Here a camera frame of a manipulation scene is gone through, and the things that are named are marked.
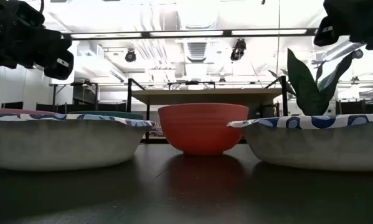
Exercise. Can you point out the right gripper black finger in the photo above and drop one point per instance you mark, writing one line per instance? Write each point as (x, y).
(325, 32)

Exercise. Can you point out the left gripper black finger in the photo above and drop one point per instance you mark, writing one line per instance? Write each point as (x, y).
(60, 67)

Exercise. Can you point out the pink plastic bowl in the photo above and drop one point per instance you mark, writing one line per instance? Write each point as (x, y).
(18, 110)

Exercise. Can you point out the blue patterned white paper bowl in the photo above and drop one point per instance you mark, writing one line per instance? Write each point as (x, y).
(61, 146)
(317, 146)

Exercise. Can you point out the red plastic bowl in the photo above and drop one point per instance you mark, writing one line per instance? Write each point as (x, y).
(201, 127)

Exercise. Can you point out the wooden shelf with black legs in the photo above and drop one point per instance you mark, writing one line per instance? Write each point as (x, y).
(205, 96)

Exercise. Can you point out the black framed background workbench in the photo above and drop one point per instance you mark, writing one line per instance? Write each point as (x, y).
(89, 96)

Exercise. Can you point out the white cup with teal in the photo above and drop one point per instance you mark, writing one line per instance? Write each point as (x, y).
(307, 90)

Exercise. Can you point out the black ceiling spotlight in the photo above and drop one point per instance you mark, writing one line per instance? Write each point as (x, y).
(130, 56)
(238, 49)

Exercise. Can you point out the long ceiling light fixture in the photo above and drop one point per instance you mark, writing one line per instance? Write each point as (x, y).
(186, 33)

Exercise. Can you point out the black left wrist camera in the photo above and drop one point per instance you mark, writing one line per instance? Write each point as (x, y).
(30, 14)

